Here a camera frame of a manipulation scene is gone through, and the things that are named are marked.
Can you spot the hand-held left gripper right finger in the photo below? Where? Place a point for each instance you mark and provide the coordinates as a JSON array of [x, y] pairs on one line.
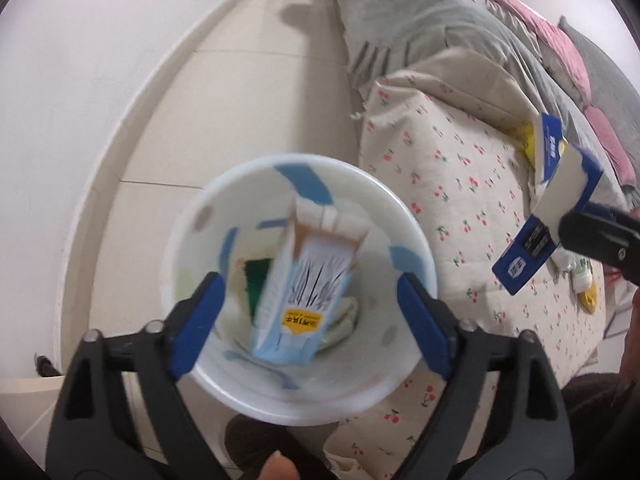
[[425, 320]]

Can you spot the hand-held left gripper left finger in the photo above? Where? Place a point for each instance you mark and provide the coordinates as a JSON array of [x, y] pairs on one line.
[[200, 320]]

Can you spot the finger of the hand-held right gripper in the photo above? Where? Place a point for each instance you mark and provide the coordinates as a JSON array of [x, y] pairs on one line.
[[600, 235]]

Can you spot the blue and white box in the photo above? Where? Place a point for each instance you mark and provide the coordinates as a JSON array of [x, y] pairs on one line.
[[550, 160]]

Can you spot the light blue carton box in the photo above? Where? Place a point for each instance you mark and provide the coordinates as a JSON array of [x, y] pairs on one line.
[[310, 280]]

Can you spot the white plastic waste bin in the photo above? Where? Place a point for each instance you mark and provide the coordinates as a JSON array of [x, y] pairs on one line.
[[300, 402]]

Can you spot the person's left hand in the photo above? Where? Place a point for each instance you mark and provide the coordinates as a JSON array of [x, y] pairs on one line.
[[277, 467]]

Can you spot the white and yellow bottle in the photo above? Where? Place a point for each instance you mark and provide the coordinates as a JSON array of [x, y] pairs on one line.
[[582, 275]]

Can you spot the green packet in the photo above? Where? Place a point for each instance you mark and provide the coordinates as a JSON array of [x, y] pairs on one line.
[[256, 285]]

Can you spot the white crumpled paper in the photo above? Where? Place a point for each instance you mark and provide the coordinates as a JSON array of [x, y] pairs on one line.
[[345, 322]]

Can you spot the person's left leg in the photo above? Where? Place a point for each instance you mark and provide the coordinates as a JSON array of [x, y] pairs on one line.
[[250, 440]]

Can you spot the person's leg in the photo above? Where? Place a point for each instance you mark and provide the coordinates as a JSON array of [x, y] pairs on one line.
[[600, 400], [250, 440]]

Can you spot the cherry print bed sheet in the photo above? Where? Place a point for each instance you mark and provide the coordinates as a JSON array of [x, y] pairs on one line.
[[450, 185]]

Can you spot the black furniture wheel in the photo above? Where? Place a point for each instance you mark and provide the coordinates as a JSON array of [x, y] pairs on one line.
[[46, 366]]

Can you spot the person's right leg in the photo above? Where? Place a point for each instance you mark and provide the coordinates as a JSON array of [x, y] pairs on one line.
[[600, 400]]

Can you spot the grey pillow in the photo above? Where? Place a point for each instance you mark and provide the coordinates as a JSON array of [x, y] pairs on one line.
[[600, 60]]

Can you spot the beige bed cover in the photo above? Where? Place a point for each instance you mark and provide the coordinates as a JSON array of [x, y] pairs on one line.
[[480, 75]]

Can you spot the grey duvet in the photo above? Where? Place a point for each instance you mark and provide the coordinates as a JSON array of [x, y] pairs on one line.
[[425, 20]]

